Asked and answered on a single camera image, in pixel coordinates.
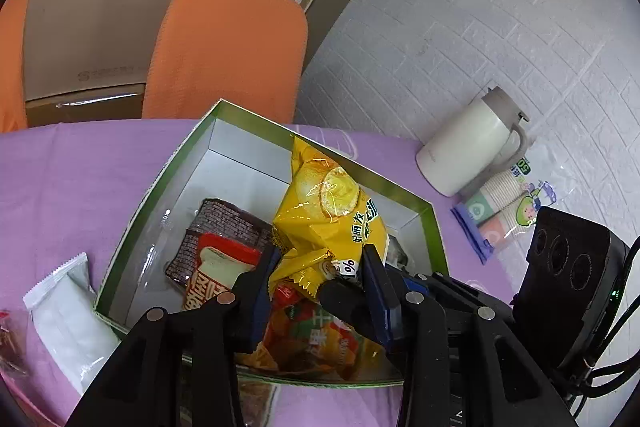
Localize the orange apple chips bag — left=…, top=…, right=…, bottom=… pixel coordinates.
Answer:
left=236, top=282, right=399, bottom=385

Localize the yellow potato chips bag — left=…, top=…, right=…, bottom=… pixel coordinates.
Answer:
left=269, top=138, right=390, bottom=299

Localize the clear seaweed cracker packet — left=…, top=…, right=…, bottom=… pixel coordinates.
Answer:
left=386, top=235, right=410, bottom=272

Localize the clear orange snack bag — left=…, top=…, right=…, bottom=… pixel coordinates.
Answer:
left=239, top=381, right=280, bottom=427

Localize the paper cups pack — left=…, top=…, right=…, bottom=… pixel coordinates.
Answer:
left=451, top=148, right=576, bottom=265

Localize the red bread snack packet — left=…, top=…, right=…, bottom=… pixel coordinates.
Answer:
left=182, top=233, right=262, bottom=311

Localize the white foil snack packet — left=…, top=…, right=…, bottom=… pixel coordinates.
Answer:
left=23, top=251, right=119, bottom=395

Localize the dark brown snack packet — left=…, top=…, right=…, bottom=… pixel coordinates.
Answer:
left=165, top=198, right=272, bottom=289

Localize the white thermos jug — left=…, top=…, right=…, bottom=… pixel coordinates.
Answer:
left=416, top=87, right=529, bottom=197

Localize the green gift box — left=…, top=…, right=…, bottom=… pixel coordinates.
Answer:
left=93, top=98, right=450, bottom=389

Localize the purple tablecloth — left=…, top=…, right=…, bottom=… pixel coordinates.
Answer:
left=1, top=119, right=516, bottom=424

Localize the right orange chair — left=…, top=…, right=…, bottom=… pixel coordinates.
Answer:
left=142, top=0, right=308, bottom=124

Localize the orange chair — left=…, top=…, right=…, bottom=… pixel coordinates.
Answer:
left=0, top=0, right=28, bottom=133
left=142, top=0, right=308, bottom=124

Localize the left orange chair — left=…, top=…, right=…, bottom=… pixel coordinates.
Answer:
left=0, top=0, right=28, bottom=133

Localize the brown paper bag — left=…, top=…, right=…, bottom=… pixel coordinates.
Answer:
left=23, top=0, right=171, bottom=127

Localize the black tracker camera box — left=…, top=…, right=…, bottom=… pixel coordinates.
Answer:
left=512, top=206, right=629, bottom=374

